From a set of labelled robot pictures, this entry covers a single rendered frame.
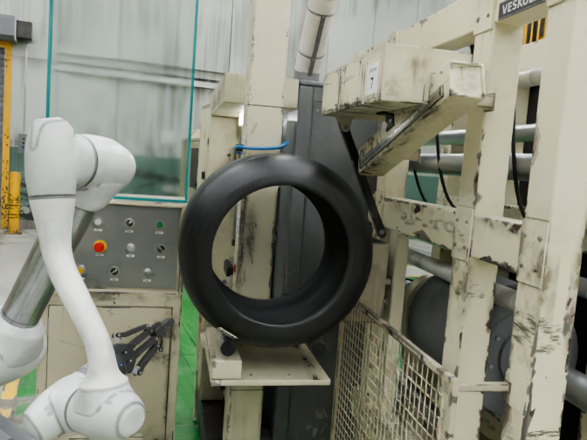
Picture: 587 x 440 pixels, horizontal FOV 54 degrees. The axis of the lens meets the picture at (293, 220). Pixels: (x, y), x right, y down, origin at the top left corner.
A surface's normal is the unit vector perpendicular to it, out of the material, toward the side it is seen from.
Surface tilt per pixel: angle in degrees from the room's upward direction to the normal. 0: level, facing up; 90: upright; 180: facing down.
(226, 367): 90
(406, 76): 90
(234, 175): 53
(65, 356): 90
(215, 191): 62
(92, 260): 90
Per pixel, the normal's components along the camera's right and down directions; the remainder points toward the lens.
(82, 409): -0.58, -0.10
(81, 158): 0.87, -0.02
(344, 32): 0.36, 0.11
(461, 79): 0.22, -0.20
